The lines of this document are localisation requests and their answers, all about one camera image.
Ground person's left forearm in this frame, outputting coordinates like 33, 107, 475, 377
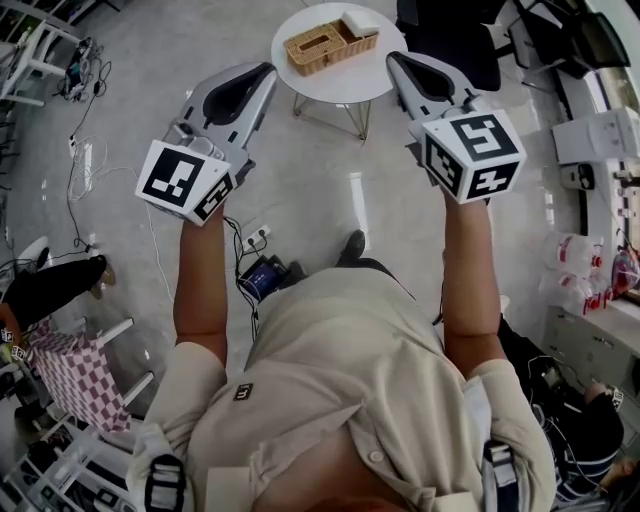
174, 202, 237, 362

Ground white metal table frame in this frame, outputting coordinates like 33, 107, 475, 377
14, 315, 156, 454

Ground black monitor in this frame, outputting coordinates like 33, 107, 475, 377
574, 10, 632, 70

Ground person's right forearm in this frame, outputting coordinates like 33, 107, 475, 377
441, 197, 509, 377

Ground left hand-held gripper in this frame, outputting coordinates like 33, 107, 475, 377
135, 61, 279, 228

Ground person's beige shirt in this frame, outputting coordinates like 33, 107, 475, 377
131, 267, 557, 512

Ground white machine housing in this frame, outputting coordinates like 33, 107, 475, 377
551, 105, 640, 167

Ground round white side table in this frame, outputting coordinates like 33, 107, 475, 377
270, 1, 410, 142

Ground black office chair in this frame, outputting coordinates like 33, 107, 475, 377
395, 0, 503, 93

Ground grey shoulder strap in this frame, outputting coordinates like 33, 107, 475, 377
141, 452, 188, 512
482, 438, 517, 489

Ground black floor cable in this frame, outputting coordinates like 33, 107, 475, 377
55, 44, 114, 254

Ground woven wicker box with lid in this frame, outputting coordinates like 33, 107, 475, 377
282, 17, 381, 78

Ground white drawer cabinet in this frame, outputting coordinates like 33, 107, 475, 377
542, 303, 640, 401

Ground pack of clear plastic bottles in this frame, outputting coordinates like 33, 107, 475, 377
537, 229, 607, 315

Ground white folded tissue pack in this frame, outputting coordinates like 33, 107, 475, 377
340, 10, 380, 38

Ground white frame rack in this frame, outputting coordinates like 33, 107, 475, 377
0, 19, 82, 108

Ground white floor cable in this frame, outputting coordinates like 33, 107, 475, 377
66, 135, 176, 304

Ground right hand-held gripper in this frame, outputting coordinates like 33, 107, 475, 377
385, 50, 528, 205

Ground purple checkered cloth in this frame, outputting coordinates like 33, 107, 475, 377
24, 315, 132, 434

